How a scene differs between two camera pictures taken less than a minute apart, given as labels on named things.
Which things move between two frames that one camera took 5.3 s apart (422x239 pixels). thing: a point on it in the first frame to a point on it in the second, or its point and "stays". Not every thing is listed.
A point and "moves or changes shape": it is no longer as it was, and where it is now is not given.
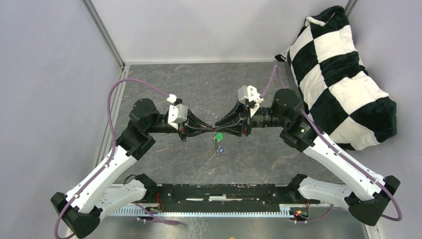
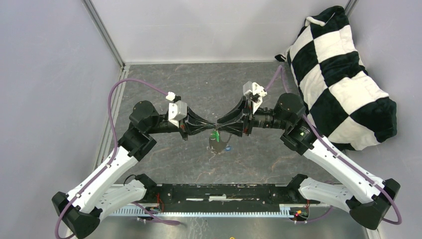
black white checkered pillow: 337,92 stays
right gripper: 241,112 stays
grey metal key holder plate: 217,145 moves or changes shape
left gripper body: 182,129 stays
